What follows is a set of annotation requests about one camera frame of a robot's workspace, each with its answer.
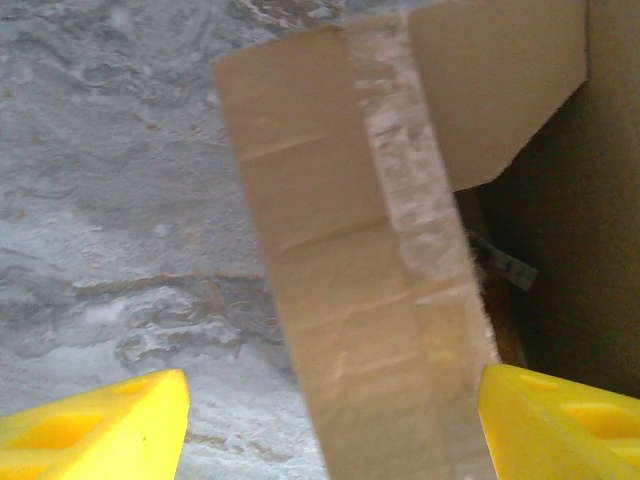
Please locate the brown cardboard express box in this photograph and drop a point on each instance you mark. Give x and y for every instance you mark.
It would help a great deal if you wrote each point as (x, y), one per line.
(325, 200)

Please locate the marble patterned table cover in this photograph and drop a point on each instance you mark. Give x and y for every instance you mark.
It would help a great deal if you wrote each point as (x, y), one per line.
(100, 200)

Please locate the white label inside box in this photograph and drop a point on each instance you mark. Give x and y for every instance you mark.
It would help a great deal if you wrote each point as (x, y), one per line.
(515, 272)

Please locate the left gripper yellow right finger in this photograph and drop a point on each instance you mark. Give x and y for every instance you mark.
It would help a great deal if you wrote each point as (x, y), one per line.
(560, 435)

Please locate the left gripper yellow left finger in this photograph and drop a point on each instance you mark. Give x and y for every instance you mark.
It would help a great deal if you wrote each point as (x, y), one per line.
(100, 430)

